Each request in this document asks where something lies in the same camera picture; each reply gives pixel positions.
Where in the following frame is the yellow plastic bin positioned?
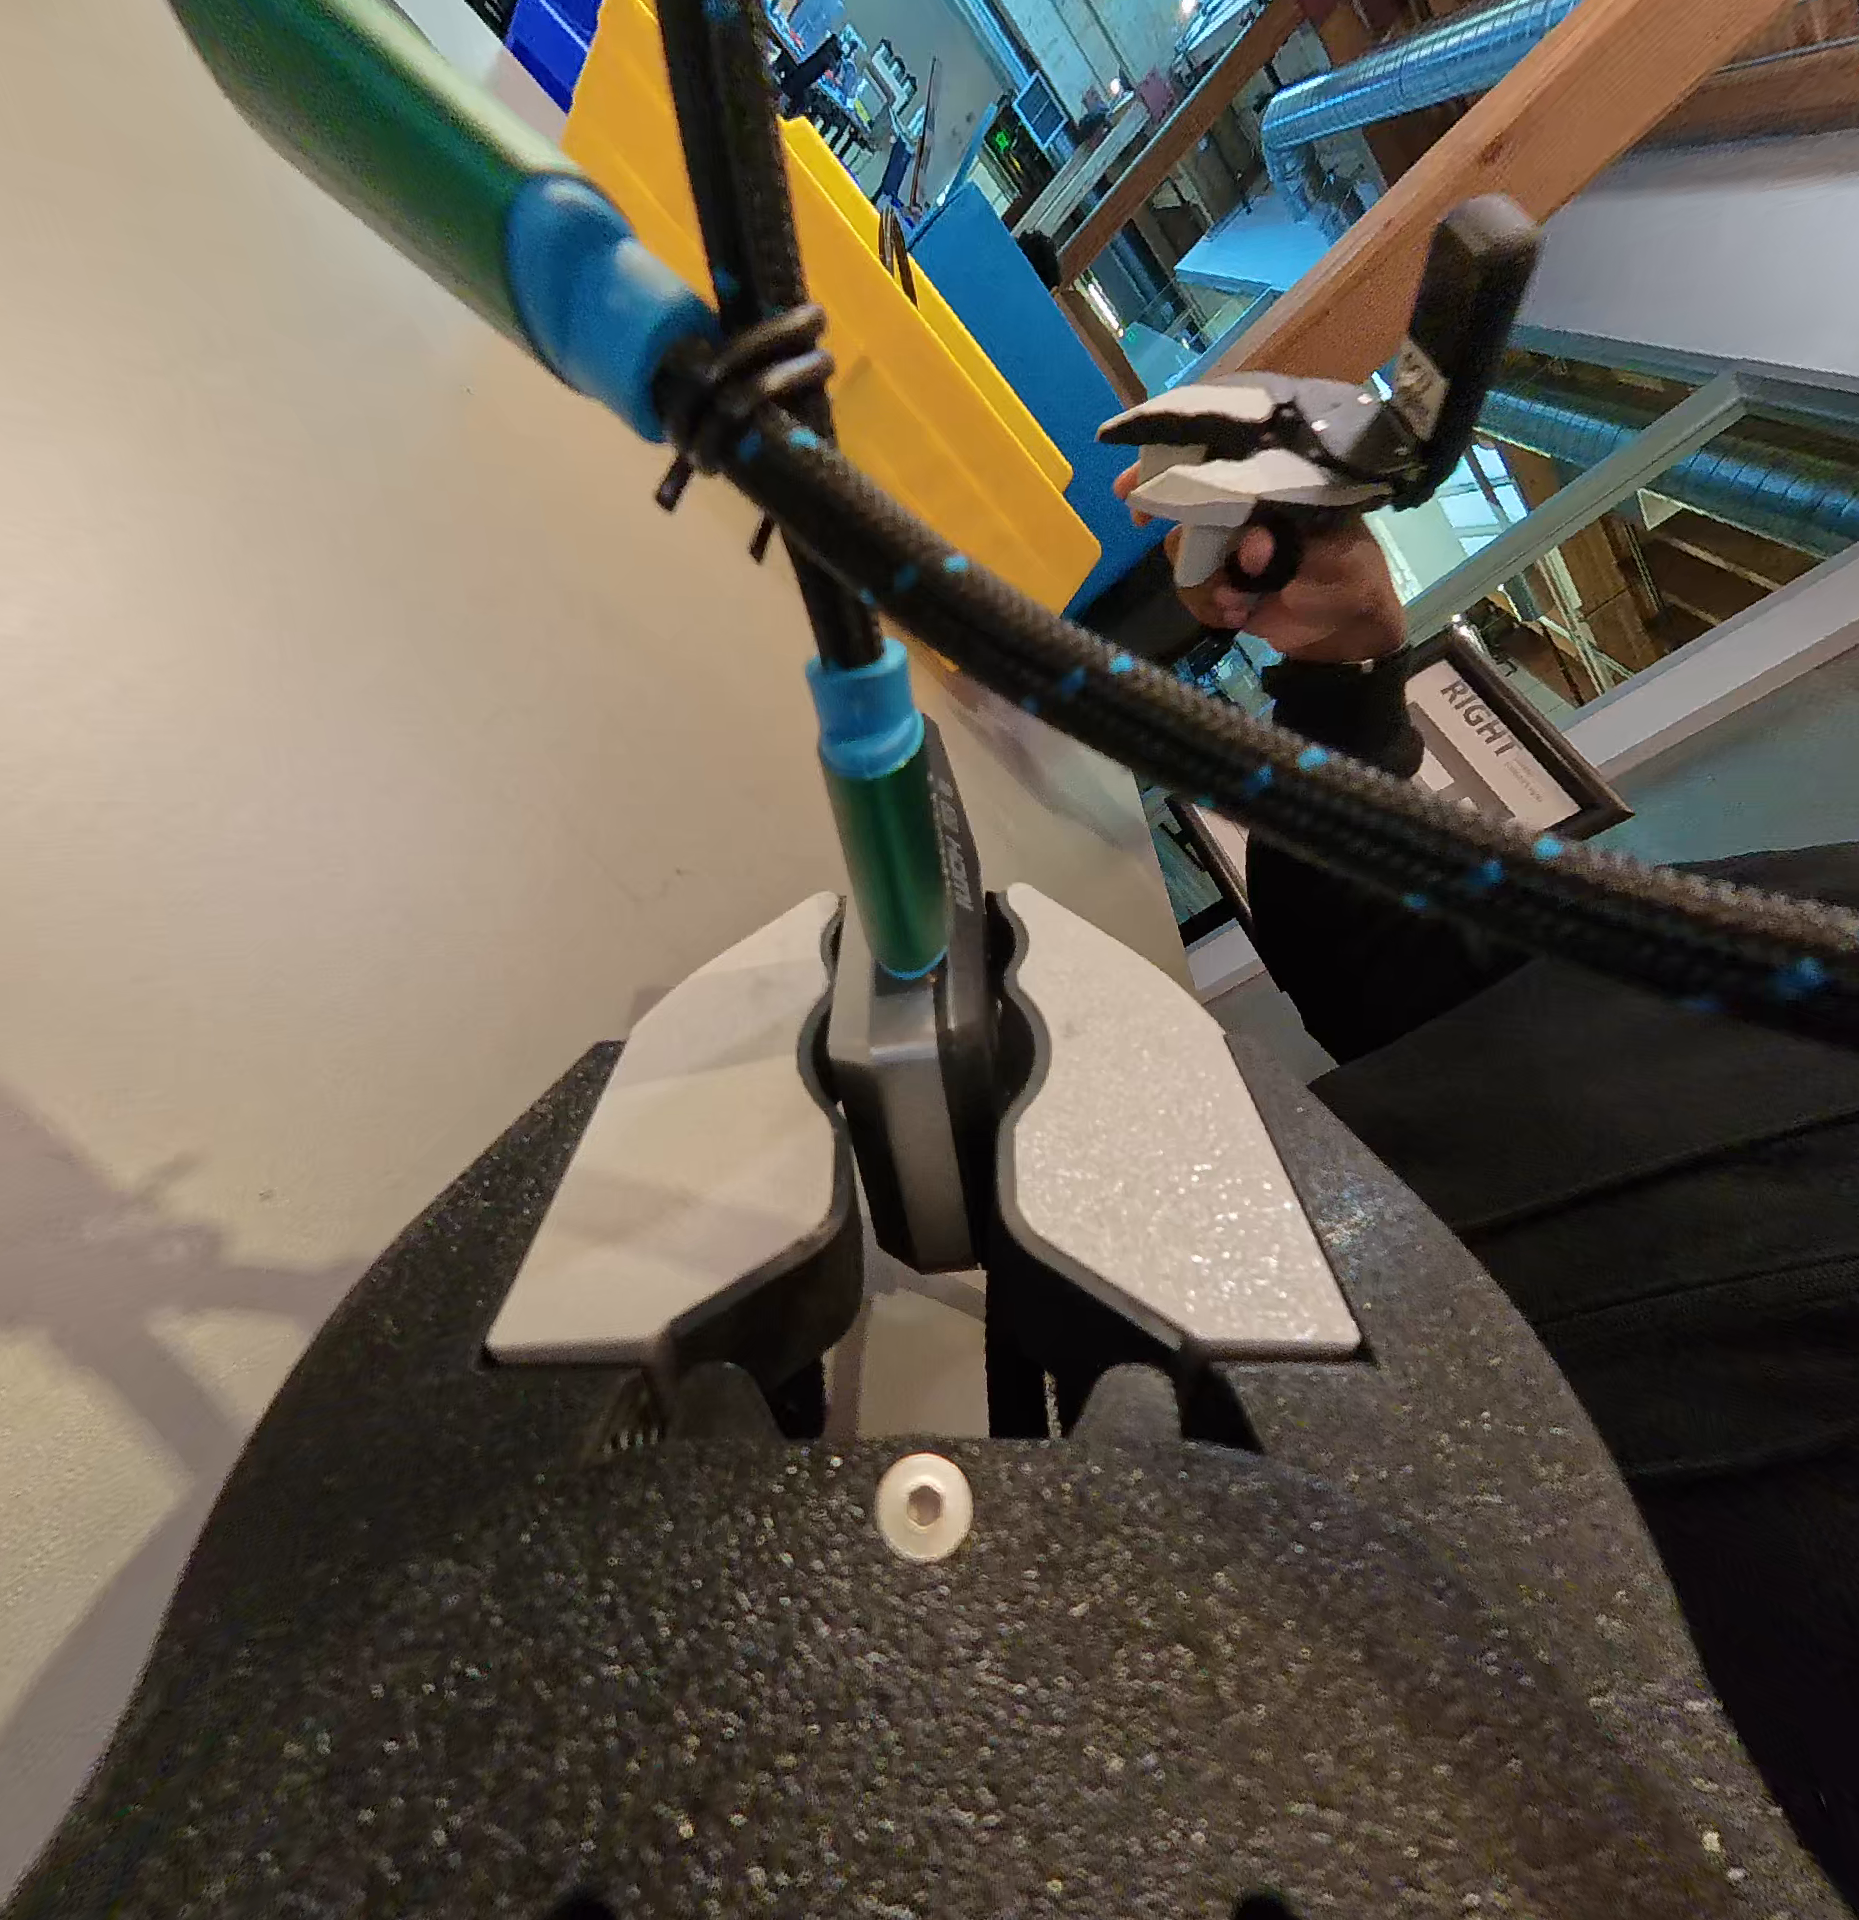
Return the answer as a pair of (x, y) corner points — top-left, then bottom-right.
(561, 0), (1103, 678)

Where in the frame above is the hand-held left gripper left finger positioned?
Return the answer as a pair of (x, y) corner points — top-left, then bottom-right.
(483, 891), (871, 1369)

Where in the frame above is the person's dark clothing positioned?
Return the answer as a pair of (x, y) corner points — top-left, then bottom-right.
(1303, 839), (1859, 1891)

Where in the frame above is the framed sign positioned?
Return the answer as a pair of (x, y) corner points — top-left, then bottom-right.
(1401, 621), (1633, 845)

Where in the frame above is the person's right hand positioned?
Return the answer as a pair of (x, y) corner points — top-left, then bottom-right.
(1115, 463), (1413, 665)

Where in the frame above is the black cable tie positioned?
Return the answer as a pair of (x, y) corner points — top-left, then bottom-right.
(651, 304), (837, 570)

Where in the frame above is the blue panel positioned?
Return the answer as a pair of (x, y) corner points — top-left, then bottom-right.
(905, 185), (1171, 662)

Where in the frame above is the wooden ceiling beam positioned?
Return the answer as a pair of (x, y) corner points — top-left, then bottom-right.
(1205, 0), (1793, 384)

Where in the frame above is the silver air duct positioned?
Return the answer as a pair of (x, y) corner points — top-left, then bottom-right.
(1475, 352), (1859, 558)
(1259, 0), (1583, 151)

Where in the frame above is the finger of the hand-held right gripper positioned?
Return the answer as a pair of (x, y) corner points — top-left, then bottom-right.
(1131, 445), (1381, 519)
(1097, 373), (1327, 456)

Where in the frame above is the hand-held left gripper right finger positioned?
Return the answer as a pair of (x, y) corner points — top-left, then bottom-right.
(985, 882), (1365, 1368)

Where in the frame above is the person's right forearm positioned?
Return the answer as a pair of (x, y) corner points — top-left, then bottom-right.
(1243, 642), (1433, 1052)

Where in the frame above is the black braided usb cable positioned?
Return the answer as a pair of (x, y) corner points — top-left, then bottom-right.
(172, 0), (1859, 1037)

